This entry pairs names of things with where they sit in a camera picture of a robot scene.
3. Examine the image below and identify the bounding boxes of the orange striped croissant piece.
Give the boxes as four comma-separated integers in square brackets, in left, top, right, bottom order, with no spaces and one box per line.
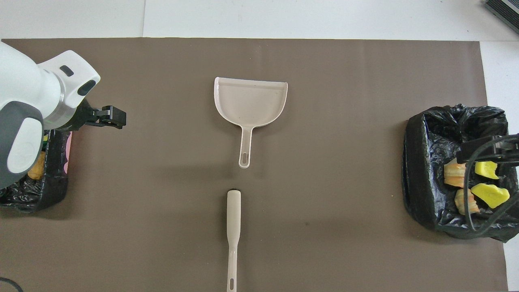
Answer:
[444,158,468,188]

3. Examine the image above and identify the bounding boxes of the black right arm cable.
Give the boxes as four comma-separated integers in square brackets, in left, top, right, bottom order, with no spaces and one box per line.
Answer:
[462,136,519,240]

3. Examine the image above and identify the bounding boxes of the brown bread nugget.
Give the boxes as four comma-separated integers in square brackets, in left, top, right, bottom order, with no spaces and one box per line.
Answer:
[28,151,46,180]

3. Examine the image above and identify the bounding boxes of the dark ribbed object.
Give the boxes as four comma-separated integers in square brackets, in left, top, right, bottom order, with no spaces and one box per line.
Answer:
[485,0,519,23]

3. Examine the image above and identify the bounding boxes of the brown paper mat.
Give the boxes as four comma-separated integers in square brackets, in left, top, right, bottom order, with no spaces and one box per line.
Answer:
[0,38,508,292]

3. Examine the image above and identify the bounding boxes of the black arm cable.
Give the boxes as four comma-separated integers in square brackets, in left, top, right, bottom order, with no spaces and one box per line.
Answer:
[0,277,24,292]
[462,136,519,240]

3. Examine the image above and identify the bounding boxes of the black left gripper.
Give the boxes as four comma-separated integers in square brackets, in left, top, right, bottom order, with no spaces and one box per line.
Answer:
[61,99,127,131]

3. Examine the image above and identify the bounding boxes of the beige brush black bristles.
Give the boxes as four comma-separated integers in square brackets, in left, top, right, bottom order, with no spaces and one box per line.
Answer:
[226,189,242,292]

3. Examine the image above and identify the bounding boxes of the beige plastic dustpan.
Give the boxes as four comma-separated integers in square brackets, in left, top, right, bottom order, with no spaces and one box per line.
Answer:
[214,77,289,169]

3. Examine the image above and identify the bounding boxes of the pink bin with black bag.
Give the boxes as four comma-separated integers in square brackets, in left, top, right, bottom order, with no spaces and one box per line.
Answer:
[0,129,73,213]

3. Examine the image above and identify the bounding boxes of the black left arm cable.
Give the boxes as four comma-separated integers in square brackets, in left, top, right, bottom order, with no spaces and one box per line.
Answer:
[0,277,24,292]

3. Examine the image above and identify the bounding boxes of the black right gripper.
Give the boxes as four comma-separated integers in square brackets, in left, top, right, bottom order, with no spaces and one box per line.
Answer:
[456,133,519,166]

